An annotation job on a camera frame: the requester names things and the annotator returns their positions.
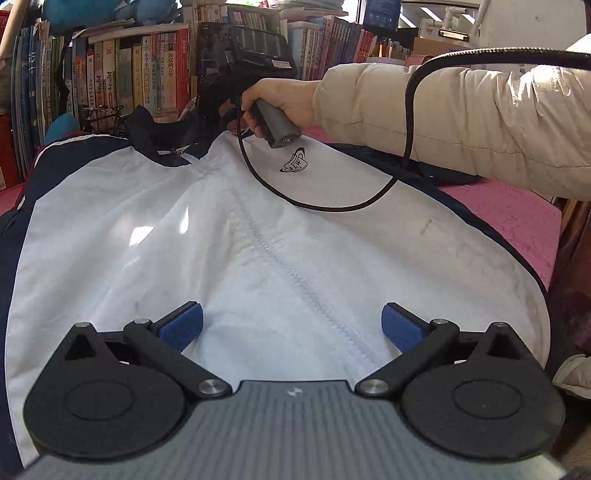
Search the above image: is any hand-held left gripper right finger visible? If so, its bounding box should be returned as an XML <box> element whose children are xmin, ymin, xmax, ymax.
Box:
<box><xmin>355</xmin><ymin>302</ymin><xmax>525</xmax><ymax>398</ymax></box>

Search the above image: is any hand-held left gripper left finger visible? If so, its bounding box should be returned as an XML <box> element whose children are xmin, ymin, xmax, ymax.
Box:
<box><xmin>62</xmin><ymin>301</ymin><xmax>234</xmax><ymax>398</ymax></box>

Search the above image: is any navy and white jacket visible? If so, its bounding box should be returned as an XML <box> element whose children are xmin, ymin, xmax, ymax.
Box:
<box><xmin>0</xmin><ymin>105</ymin><xmax>552</xmax><ymax>469</ymax></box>

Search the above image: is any person's right forearm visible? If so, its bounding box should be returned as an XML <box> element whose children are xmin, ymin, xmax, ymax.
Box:
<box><xmin>313</xmin><ymin>34</ymin><xmax>591</xmax><ymax>202</ymax></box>

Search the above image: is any person's right hand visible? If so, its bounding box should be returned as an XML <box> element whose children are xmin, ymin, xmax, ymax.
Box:
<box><xmin>240</xmin><ymin>78</ymin><xmax>324</xmax><ymax>139</ymax></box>

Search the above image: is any row of green-spined books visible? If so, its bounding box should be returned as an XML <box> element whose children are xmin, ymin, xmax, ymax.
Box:
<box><xmin>185</xmin><ymin>0</ymin><xmax>284</xmax><ymax>34</ymax></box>

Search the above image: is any black smartphone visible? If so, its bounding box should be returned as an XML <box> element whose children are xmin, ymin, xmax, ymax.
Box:
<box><xmin>198</xmin><ymin>21</ymin><xmax>234</xmax><ymax>62</ymax></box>

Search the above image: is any row of pale blue books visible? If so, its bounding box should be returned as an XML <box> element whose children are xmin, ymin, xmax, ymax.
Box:
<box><xmin>288</xmin><ymin>25</ymin><xmax>334</xmax><ymax>80</ymax></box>

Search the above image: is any row of red blue-spined books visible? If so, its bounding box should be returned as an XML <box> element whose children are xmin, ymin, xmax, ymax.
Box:
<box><xmin>323</xmin><ymin>16</ymin><xmax>413</xmax><ymax>66</ymax></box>

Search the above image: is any row of thick colourful books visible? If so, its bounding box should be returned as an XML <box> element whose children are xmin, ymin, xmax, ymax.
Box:
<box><xmin>74</xmin><ymin>27</ymin><xmax>193</xmax><ymax>121</ymax></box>

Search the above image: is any blue carton box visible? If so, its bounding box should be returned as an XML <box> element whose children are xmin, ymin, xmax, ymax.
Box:
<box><xmin>362</xmin><ymin>0</ymin><xmax>402</xmax><ymax>27</ymax></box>

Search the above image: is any blue white whale plush toy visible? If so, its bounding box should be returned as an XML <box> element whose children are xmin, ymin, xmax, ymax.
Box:
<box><xmin>44</xmin><ymin>0</ymin><xmax>181</xmax><ymax>36</ymax></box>

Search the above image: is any black model bicycle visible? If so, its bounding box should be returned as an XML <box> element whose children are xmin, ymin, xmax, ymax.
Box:
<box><xmin>78</xmin><ymin>105</ymin><xmax>128</xmax><ymax>137</ymax></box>

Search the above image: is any person's body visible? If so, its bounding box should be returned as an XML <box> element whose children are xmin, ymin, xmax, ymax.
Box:
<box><xmin>547</xmin><ymin>198</ymin><xmax>591</xmax><ymax>480</ymax></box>

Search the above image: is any brown cardboard box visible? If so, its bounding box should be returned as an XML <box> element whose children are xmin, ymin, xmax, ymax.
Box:
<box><xmin>412</xmin><ymin>37</ymin><xmax>474</xmax><ymax>57</ymax></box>

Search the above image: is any white box with metal clip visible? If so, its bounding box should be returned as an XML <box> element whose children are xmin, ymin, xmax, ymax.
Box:
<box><xmin>427</xmin><ymin>25</ymin><xmax>477</xmax><ymax>45</ymax></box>

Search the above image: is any blue plush ball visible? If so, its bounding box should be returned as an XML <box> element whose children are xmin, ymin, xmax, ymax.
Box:
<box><xmin>44</xmin><ymin>114</ymin><xmax>82</xmax><ymax>145</ymax></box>

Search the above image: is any row of thin blue books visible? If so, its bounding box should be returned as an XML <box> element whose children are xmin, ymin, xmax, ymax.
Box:
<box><xmin>11</xmin><ymin>23</ymin><xmax>75</xmax><ymax>182</ymax></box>

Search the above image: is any black cable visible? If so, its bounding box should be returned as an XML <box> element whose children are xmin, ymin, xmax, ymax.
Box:
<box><xmin>235</xmin><ymin>47</ymin><xmax>591</xmax><ymax>214</ymax></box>

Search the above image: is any black strap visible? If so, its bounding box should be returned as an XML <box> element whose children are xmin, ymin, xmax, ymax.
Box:
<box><xmin>55</xmin><ymin>34</ymin><xmax>77</xmax><ymax>116</ymax></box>

